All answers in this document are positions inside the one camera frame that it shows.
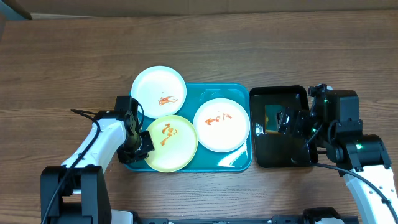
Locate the green yellow sponge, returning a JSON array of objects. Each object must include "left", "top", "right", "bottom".
[{"left": 264, "top": 105, "right": 284, "bottom": 133}]

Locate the dark chair corner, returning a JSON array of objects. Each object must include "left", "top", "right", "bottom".
[{"left": 1, "top": 0, "right": 32, "bottom": 21}]

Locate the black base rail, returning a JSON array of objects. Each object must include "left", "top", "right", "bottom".
[{"left": 134, "top": 215, "right": 359, "bottom": 224}]

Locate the black plastic tray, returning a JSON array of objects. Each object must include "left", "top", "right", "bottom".
[{"left": 249, "top": 85, "right": 318, "bottom": 168}]

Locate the yellow plate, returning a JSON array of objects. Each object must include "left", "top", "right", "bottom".
[{"left": 145, "top": 115, "right": 198, "bottom": 173}]

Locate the white plate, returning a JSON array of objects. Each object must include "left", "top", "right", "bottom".
[
  {"left": 131, "top": 65, "right": 187, "bottom": 119},
  {"left": 193, "top": 98, "right": 250, "bottom": 152}
]

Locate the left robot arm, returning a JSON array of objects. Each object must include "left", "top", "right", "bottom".
[{"left": 40, "top": 96, "right": 154, "bottom": 224}]

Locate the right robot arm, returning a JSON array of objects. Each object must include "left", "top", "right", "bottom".
[{"left": 276, "top": 84, "right": 397, "bottom": 223}]

